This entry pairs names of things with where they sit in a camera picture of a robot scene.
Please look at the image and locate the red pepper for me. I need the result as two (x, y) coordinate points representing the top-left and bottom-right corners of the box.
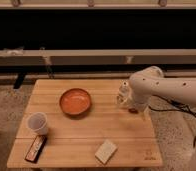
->
(129, 108), (138, 114)

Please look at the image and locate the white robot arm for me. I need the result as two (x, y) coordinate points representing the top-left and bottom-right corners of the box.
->
(129, 66), (196, 111)

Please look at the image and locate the white sponge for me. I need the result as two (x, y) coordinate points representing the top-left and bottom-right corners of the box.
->
(95, 140), (117, 164)

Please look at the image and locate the orange bowl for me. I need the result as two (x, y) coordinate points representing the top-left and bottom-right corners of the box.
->
(59, 88), (92, 116)

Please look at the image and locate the small white bottle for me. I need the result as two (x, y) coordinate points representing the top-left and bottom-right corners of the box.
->
(117, 82), (130, 108)

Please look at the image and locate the white plastic cup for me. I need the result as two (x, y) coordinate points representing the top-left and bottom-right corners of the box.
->
(27, 112), (48, 135)

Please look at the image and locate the grey metal rail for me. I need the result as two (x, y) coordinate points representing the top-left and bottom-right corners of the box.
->
(0, 49), (196, 66)

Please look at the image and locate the black cable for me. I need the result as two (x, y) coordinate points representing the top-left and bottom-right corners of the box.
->
(148, 94), (196, 149)

